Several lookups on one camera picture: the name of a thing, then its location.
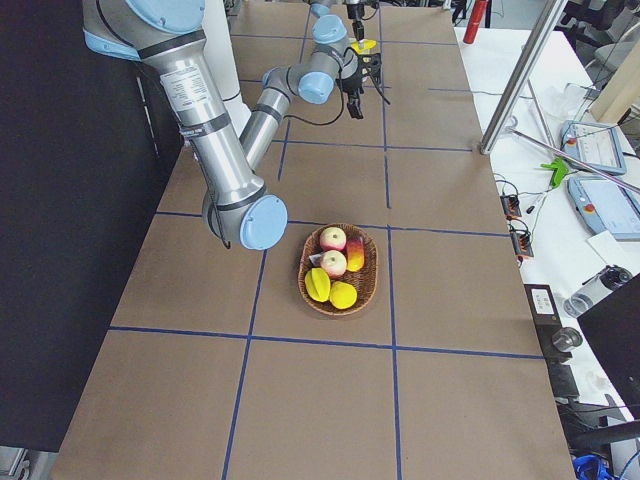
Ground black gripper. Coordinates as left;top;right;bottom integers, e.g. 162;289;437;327
341;49;363;119
345;0;365;42

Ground yellow banana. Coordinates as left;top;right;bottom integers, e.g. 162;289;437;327
351;39;377;54

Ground brown wicker basket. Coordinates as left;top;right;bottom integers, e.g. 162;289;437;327
298;223;378;316

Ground red cylinder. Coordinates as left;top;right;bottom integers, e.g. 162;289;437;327
463;0;490;45

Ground pink white peach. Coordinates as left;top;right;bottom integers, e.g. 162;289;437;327
319;227;347;251

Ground long reacher grabber tool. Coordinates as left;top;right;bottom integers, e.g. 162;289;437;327
506;121;639;193

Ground yellow star fruit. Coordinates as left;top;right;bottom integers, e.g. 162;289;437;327
304;267;331;302

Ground orange circuit board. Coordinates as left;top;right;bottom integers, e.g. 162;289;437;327
510;231;534;260
500;194;522;220

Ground yellow lemon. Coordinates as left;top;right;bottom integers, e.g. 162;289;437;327
329;281;358;310

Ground far teach pendant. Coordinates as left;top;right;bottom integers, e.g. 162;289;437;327
561;120;627;176

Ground teach pendant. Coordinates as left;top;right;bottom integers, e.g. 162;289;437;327
561;120;627;176
567;176;639;241

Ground near teach pendant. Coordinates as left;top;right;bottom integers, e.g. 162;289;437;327
567;176;639;241

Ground clear water bottle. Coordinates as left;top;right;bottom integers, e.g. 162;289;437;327
563;265;633;318

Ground metal calibration weight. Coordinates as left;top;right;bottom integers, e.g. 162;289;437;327
551;327;583;353

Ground black monitor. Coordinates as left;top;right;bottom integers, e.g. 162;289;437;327
578;275;640;419

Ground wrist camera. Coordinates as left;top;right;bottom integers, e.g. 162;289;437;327
361;53;382;83

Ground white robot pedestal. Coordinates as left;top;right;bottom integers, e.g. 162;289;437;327
202;0;251;135

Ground aluminium frame post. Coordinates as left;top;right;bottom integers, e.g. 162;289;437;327
479;0;567;155

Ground green handled grabber tool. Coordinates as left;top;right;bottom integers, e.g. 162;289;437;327
527;79;569;190

